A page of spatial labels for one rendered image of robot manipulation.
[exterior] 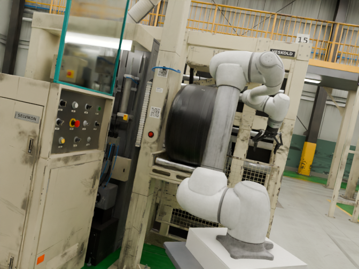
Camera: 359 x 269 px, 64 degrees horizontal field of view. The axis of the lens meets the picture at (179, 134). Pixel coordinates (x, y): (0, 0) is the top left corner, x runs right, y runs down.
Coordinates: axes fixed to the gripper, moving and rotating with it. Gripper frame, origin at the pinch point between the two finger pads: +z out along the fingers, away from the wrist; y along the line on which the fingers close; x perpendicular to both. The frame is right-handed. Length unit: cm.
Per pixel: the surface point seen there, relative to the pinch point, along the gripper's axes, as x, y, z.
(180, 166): -14, -55, 13
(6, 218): -70, -139, 15
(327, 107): 828, 461, 353
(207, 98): 3, -44, -31
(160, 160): -10, -69, 13
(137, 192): -15, -83, 42
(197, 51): 60, -54, -41
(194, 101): 1, -52, -29
